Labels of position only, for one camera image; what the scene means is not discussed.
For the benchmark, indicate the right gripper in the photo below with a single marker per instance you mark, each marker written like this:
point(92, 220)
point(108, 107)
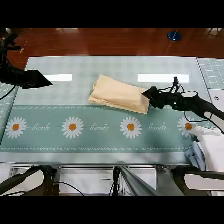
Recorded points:
point(156, 97)

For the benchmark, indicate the cream shirt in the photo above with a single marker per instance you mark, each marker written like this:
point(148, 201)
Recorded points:
point(118, 95)

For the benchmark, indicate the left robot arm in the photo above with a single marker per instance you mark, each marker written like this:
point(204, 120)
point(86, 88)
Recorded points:
point(25, 79)

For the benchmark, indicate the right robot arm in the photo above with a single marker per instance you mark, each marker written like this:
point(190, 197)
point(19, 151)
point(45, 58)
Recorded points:
point(200, 104)

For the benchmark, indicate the blue round object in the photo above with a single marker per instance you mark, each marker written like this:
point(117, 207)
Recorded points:
point(174, 35)

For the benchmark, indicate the light blue garment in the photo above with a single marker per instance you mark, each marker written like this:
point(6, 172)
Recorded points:
point(195, 156)

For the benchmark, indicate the white garment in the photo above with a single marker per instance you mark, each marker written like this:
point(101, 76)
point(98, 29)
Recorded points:
point(214, 150)

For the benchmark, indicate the silver frame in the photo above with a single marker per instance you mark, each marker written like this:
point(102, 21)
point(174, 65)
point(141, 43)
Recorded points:
point(140, 186)

